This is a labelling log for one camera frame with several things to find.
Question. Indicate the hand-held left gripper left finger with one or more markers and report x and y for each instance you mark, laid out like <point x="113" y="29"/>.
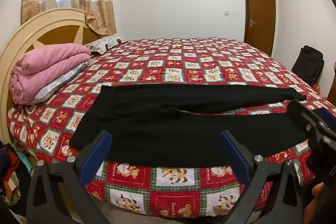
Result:
<point x="95" y="154"/>

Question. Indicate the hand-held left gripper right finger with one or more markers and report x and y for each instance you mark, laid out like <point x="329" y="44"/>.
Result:
<point x="233" y="158"/>

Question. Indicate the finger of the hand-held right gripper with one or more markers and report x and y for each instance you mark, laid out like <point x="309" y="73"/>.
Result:
<point x="304" y="115"/>
<point x="326" y="115"/>

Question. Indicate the black pants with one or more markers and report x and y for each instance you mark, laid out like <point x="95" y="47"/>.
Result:
<point x="157" y="134"/>

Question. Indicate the person's right hand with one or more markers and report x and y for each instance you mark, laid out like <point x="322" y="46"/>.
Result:
<point x="317" y="190"/>

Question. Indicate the black bag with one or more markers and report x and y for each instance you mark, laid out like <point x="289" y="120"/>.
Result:
<point x="307" y="64"/>

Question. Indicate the grey patterned pillow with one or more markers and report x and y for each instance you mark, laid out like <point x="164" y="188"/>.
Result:
<point x="52" y="87"/>

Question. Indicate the pile of clothes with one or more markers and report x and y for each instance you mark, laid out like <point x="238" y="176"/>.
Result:
<point x="13" y="176"/>

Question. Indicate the folded pink blanket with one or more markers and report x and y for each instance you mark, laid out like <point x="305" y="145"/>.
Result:
<point x="47" y="64"/>

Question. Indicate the red bear printed bedsheet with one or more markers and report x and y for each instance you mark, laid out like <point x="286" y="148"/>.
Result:
<point x="183" y="66"/>

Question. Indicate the white printed pillow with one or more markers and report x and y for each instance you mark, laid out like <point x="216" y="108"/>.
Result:
<point x="105" y="43"/>

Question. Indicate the brown wooden door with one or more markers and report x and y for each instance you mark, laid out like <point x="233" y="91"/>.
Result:
<point x="258" y="8"/>

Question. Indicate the cream wooden headboard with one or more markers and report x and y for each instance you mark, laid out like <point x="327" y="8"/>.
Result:
<point x="15" y="40"/>

